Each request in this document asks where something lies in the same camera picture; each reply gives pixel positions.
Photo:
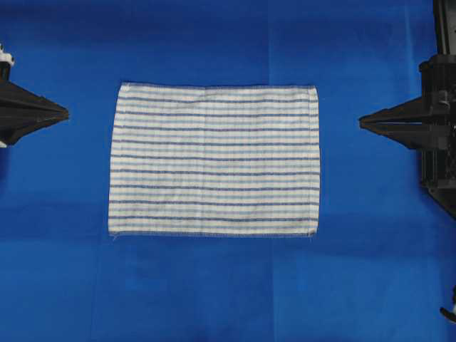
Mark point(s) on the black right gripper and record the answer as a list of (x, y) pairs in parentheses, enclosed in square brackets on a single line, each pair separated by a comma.
[(436, 107)]

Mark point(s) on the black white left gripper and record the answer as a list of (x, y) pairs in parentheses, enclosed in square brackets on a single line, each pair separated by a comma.
[(17, 98)]

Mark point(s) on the blue white striped towel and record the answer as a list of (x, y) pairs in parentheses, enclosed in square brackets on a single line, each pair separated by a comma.
[(240, 161)]

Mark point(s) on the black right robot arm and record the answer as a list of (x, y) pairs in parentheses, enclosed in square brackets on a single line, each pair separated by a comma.
[(444, 15)]

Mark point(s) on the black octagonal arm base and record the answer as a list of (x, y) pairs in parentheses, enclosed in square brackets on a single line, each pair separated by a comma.
[(445, 197)]

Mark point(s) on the black clip at edge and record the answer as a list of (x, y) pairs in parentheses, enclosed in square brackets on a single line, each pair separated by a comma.
[(450, 314)]

